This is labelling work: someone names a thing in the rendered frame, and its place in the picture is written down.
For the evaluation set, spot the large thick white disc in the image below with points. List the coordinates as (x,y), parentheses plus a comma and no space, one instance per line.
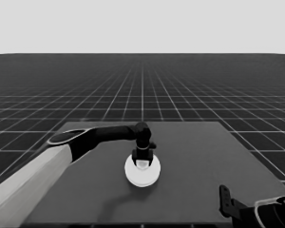
(142,177)

